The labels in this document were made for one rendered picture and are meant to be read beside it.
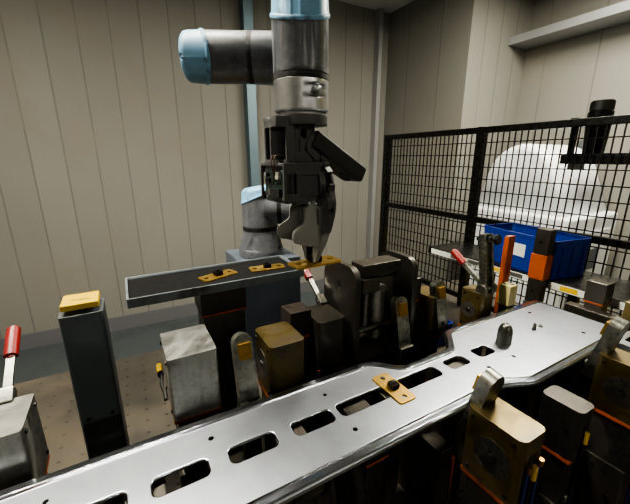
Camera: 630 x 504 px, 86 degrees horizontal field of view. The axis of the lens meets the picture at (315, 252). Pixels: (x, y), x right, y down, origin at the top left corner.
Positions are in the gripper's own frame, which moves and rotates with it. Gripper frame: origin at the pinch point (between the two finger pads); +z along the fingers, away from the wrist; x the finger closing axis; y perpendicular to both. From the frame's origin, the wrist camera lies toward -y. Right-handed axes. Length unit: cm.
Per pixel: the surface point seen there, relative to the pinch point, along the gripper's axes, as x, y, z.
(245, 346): -8.7, 9.2, 18.0
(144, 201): -266, -13, 19
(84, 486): -2.9, 34.8, 27.0
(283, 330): -11.9, -0.3, 19.2
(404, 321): -5.2, -28.9, 22.8
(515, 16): -134, -299, -129
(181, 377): -8.4, 20.5, 19.6
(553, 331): 13, -63, 28
